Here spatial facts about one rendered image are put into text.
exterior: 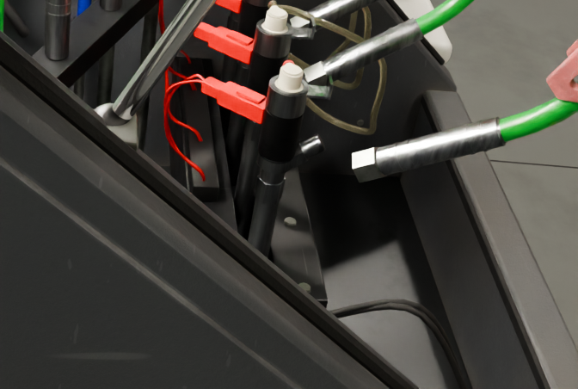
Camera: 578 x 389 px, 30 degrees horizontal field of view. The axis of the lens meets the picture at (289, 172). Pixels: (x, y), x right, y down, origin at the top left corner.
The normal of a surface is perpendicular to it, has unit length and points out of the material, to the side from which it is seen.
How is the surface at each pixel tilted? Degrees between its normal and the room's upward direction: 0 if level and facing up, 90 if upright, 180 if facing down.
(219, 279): 74
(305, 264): 0
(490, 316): 90
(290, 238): 0
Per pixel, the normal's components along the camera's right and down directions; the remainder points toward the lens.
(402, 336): 0.16, -0.80
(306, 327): 0.78, -0.55
